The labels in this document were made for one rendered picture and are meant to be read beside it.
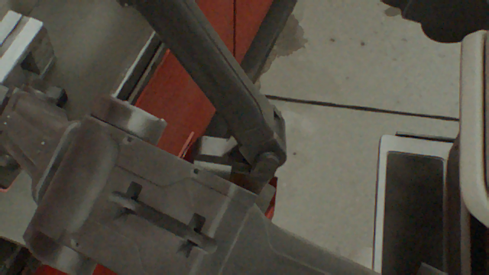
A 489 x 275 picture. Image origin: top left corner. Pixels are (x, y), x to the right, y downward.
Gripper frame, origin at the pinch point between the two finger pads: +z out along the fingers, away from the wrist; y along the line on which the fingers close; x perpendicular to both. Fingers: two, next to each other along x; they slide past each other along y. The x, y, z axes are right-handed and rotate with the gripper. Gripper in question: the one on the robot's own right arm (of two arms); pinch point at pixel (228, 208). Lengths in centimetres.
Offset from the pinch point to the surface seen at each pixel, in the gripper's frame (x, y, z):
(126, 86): -7.1, 25.0, -7.6
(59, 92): 0.9, 32.6, -10.3
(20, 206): 23.3, 25.1, -21.6
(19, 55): 1.1, 39.2, -15.4
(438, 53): -106, -37, 64
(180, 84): -25.7, 20.0, 15.3
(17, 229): 26.1, 23.6, -22.0
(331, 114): -72, -17, 70
